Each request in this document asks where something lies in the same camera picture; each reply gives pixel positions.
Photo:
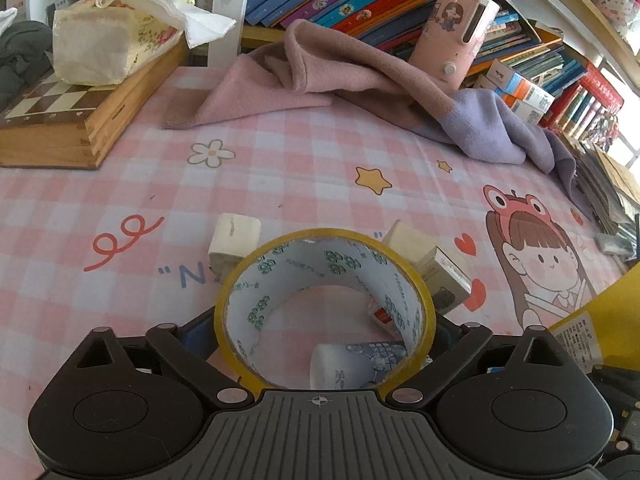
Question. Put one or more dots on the tissue pack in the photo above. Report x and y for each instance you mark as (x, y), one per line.
(102, 42)

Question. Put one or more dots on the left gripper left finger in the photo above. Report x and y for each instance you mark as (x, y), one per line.
(184, 351)

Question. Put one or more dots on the yellow cardboard box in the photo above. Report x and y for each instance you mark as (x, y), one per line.
(606, 331)

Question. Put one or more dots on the white bookshelf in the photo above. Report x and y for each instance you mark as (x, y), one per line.
(398, 24)

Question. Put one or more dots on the pink checkered tablecloth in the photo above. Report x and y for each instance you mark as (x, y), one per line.
(126, 245)

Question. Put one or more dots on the red book set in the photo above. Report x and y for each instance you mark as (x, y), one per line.
(585, 105)

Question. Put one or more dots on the small white carton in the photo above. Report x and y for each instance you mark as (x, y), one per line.
(447, 283)

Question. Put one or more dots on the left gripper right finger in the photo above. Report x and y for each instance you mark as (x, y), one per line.
(455, 349)

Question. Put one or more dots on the white blue tube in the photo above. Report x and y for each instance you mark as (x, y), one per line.
(353, 366)

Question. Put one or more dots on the white foam cube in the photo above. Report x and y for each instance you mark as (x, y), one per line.
(235, 237)

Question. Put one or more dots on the yellow tape roll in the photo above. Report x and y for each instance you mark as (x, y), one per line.
(319, 286)

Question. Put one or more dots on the pink cartoon canister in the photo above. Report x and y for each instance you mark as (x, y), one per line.
(451, 39)

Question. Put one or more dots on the pink purple towel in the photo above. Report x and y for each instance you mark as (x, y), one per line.
(312, 65)

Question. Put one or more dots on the beige eraser block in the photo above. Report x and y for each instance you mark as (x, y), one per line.
(408, 242)

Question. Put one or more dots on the pile of clothes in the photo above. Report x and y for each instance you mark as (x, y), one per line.
(25, 49)

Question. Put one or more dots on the wooden chess box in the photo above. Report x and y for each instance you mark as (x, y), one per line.
(59, 125)

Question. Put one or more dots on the orange white small box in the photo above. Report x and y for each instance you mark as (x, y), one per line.
(526, 100)

